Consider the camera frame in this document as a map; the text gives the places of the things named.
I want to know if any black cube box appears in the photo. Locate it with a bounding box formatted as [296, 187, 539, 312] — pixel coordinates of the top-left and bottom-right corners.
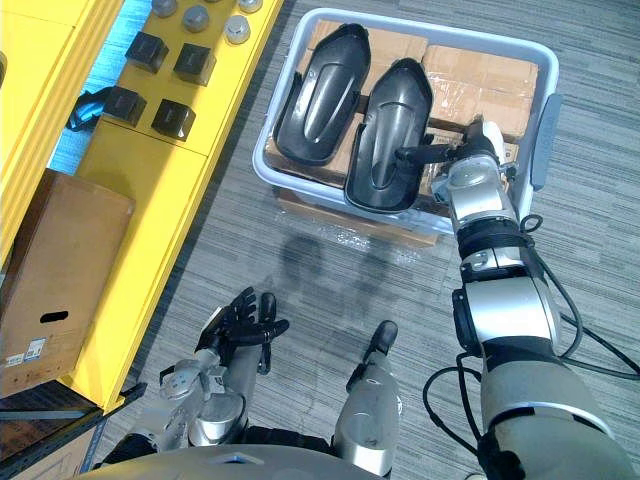
[150, 98, 197, 144]
[125, 31, 169, 76]
[102, 85, 148, 127]
[172, 42, 218, 88]

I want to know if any dark metal rack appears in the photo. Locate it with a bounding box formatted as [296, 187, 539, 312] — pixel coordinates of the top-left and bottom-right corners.
[0, 380, 149, 480]

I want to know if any brown cardboard box with handle hole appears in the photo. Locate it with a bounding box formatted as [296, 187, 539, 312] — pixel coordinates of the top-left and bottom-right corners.
[0, 168, 137, 399]

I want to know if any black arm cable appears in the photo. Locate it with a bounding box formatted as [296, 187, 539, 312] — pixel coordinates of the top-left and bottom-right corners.
[517, 213, 640, 377]

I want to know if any black looped cable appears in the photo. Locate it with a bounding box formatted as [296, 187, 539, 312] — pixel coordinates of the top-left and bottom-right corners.
[422, 350, 489, 456]

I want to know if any black plastic housing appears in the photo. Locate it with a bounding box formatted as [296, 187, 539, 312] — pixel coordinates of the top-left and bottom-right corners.
[343, 58, 435, 214]
[272, 23, 372, 166]

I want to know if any taped cardboard box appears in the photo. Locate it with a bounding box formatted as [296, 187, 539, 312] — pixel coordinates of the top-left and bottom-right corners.
[422, 43, 542, 146]

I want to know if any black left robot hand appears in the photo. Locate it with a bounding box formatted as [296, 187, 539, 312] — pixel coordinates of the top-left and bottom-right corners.
[196, 286, 291, 375]

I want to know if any yellow metal shelf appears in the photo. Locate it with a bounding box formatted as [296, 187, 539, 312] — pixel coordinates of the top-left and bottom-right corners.
[0, 0, 287, 414]

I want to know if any grey robot torso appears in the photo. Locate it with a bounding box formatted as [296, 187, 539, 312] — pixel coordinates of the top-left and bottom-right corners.
[74, 433, 354, 480]

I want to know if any white plastic bin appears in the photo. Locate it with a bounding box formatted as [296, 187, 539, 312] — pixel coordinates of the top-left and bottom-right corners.
[252, 7, 565, 235]

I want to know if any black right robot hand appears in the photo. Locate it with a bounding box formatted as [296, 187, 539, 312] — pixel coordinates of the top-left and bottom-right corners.
[393, 116, 507, 166]

